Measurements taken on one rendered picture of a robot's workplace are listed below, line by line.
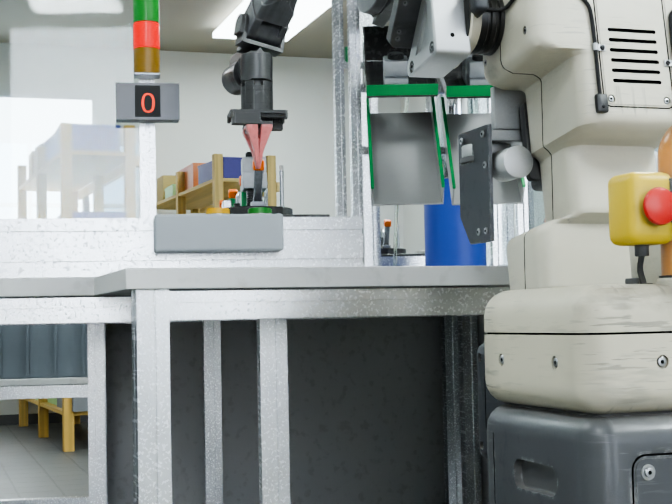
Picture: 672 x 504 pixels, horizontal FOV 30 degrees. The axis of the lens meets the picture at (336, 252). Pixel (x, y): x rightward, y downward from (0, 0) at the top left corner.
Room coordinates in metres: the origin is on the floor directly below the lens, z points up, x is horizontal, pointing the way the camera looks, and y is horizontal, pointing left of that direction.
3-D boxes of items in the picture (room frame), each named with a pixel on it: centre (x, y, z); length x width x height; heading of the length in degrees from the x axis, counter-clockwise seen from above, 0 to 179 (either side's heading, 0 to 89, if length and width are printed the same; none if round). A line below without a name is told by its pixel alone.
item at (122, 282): (2.16, -0.03, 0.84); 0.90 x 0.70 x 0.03; 108
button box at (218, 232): (2.07, 0.19, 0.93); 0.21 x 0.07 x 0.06; 100
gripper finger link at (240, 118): (2.20, 0.15, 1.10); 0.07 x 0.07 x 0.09; 10
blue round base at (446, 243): (3.19, -0.30, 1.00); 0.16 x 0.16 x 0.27
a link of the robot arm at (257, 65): (2.21, 0.14, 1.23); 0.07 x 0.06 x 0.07; 27
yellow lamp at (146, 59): (2.38, 0.36, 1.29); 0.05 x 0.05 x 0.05
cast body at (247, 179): (2.31, 0.15, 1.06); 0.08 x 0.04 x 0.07; 8
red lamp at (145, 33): (2.38, 0.36, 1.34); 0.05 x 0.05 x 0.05
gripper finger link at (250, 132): (2.20, 0.12, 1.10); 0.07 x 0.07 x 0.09; 10
